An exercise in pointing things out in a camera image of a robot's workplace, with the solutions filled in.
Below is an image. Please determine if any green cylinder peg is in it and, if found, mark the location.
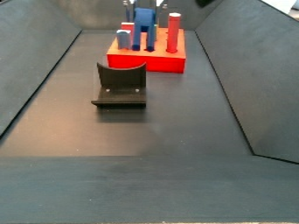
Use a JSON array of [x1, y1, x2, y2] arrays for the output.
[[153, 24, 158, 41]]

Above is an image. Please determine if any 2 silver gripper finger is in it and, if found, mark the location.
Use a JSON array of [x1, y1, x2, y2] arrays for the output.
[[122, 0, 133, 22], [154, 3, 168, 26]]

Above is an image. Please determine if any black curved holder stand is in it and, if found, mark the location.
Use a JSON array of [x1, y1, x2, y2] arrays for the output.
[[90, 64, 145, 107]]

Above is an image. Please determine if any blue square-circle two-prong object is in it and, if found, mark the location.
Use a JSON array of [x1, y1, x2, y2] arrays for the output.
[[132, 8, 154, 52]]

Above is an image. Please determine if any grey-blue notched peg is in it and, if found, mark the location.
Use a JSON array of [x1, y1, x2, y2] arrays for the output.
[[116, 30, 130, 49]]

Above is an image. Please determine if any short red square peg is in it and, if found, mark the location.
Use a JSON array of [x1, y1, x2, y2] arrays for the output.
[[120, 22, 134, 34]]

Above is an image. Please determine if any red peg board fixture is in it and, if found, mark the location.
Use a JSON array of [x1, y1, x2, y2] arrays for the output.
[[106, 28, 186, 74]]

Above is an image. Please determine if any tall red hexagonal peg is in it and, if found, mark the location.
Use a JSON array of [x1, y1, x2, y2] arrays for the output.
[[165, 12, 181, 53]]

